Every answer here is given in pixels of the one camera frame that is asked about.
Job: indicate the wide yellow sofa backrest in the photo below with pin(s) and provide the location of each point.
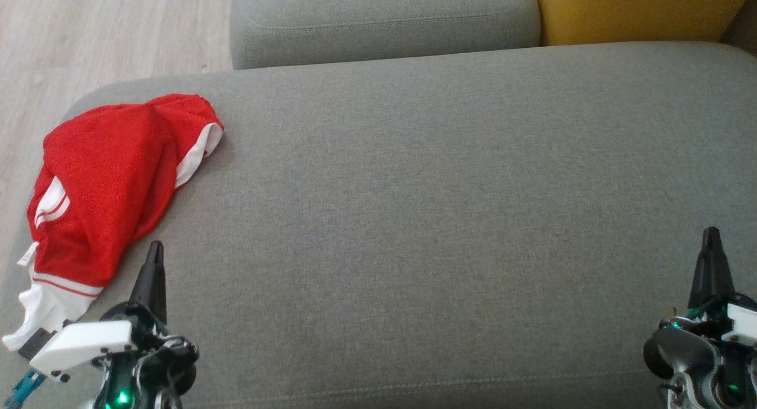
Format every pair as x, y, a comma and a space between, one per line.
639, 13

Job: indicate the large grey sofa seat cushion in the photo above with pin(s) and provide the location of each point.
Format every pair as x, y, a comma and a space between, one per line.
414, 220

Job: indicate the red mesh shorts white trim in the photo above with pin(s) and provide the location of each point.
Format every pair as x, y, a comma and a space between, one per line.
189, 116

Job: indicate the blue left camera plug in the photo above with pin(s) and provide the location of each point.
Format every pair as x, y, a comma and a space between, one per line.
23, 390

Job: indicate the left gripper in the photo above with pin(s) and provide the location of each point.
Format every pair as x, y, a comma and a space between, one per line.
83, 345

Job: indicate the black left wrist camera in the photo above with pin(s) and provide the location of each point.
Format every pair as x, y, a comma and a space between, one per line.
36, 344

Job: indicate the red jersey with white sleeves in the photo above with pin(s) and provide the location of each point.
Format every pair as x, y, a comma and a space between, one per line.
94, 208

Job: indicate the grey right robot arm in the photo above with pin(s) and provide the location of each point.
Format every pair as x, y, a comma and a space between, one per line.
689, 398

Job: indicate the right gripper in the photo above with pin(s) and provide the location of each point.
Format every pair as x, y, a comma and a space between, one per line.
686, 350

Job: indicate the grey sofa back cushion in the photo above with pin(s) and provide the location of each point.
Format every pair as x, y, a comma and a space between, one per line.
384, 25

